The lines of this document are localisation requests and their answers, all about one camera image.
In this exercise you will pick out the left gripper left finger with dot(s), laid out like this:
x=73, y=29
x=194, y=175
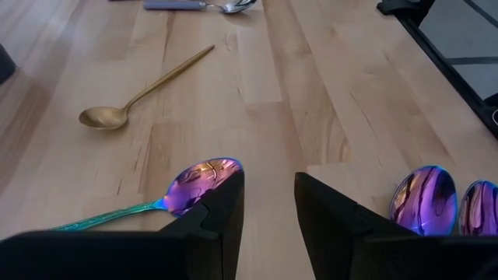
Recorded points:
x=221, y=218

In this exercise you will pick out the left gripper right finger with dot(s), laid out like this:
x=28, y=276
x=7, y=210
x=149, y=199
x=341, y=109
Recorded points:
x=327, y=225

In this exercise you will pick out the gold spoon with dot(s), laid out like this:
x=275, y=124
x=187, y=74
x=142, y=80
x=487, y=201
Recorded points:
x=103, y=116

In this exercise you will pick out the dark grey plastic container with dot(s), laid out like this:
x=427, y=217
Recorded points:
x=5, y=64

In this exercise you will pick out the black aluminium table frame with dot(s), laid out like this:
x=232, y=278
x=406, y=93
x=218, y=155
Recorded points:
x=428, y=43

